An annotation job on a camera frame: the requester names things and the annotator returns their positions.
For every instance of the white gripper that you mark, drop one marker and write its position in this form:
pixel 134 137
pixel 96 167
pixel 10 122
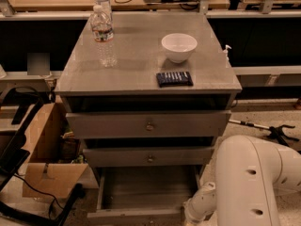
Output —
pixel 195 203

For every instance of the grey bottom drawer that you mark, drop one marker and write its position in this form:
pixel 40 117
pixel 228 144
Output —
pixel 150 196

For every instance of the grey drawer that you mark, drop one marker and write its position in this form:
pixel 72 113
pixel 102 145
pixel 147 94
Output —
pixel 147 156
pixel 150 196
pixel 138 124

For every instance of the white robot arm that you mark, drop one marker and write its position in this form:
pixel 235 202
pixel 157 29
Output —
pixel 249 173

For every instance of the grey middle drawer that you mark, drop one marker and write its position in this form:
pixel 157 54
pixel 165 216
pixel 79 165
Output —
pixel 147 156

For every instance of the grey top drawer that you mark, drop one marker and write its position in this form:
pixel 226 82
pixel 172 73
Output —
pixel 138 124

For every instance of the grey drawer cabinet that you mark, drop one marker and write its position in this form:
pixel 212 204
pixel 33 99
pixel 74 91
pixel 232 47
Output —
pixel 85 86

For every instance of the black stand with pole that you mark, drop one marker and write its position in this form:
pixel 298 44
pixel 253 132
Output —
pixel 276 133

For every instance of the dark blue snack packet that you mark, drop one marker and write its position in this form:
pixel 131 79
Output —
pixel 171 79

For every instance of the white pump bottle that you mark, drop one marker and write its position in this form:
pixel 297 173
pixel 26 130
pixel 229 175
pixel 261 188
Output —
pixel 226 51

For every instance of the brown cardboard box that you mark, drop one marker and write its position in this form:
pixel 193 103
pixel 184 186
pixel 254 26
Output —
pixel 44 172

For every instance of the white bowl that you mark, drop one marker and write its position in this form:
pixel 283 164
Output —
pixel 178 47

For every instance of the front clear water bottle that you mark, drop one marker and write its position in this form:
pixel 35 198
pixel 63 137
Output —
pixel 103 34

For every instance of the black chair frame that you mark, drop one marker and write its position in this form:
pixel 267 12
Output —
pixel 13 155

